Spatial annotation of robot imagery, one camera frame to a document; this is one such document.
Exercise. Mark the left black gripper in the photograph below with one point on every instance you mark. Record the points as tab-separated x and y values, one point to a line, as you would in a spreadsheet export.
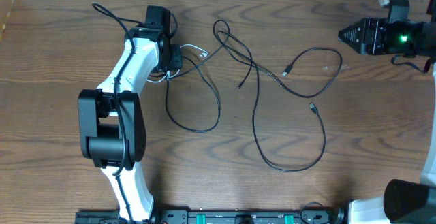
176	58

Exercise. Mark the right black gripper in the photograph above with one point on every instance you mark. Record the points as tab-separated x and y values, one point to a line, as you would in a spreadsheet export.
368	36

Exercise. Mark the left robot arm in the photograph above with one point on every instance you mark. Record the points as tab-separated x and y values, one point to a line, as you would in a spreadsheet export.
112	130

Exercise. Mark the clear tape piece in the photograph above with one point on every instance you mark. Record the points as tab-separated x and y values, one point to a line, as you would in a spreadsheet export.
342	68

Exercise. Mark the wooden board at edge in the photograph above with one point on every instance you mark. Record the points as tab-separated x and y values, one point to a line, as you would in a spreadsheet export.
5	11

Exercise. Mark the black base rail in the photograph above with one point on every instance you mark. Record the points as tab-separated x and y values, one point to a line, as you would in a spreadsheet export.
310	214

